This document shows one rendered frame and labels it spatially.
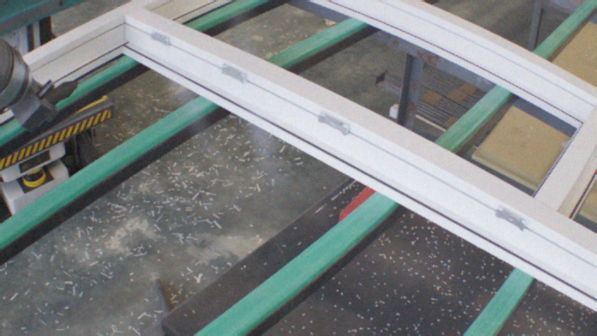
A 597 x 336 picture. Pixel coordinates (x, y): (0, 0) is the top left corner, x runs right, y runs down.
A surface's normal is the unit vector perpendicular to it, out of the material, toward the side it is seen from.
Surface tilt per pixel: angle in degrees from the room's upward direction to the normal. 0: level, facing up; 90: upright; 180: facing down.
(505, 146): 0
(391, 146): 90
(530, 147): 0
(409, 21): 90
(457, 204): 90
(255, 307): 0
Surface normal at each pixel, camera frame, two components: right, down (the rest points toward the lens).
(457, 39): -0.62, 0.44
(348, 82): 0.08, -0.79
